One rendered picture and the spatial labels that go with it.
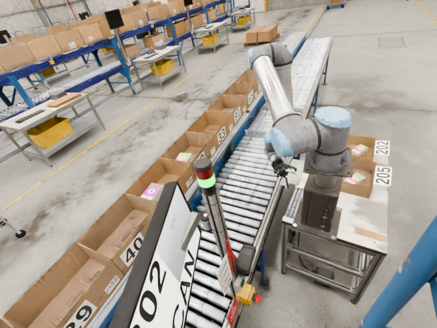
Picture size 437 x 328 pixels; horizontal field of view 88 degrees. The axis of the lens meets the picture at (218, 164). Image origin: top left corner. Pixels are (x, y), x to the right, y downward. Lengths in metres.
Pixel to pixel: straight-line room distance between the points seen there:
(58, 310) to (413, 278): 1.48
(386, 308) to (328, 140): 0.77
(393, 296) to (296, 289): 1.81
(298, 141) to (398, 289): 0.75
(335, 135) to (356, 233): 0.73
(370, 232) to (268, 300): 0.98
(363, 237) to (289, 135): 0.84
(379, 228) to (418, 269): 1.35
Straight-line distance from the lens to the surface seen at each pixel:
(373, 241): 1.63
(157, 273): 0.65
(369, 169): 2.03
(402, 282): 0.39
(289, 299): 2.18
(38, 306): 1.62
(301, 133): 1.06
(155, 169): 1.82
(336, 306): 2.21
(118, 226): 1.70
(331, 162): 1.20
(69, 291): 1.61
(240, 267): 1.07
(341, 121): 1.09
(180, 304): 0.80
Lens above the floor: 2.04
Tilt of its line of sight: 39 degrees down
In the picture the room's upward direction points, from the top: 12 degrees counter-clockwise
